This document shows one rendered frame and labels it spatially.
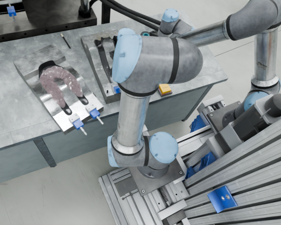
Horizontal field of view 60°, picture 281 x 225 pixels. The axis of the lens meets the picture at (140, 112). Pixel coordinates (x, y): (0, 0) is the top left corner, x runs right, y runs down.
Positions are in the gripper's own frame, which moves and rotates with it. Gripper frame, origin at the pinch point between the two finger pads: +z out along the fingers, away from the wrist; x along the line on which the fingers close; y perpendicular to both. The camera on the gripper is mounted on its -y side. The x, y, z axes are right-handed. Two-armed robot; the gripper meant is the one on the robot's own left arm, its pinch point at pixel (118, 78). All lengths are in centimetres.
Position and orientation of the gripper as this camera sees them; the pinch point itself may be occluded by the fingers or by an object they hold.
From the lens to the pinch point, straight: 132.0
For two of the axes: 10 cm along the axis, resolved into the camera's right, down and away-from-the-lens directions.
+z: -1.6, 4.5, 8.8
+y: 3.9, 8.5, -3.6
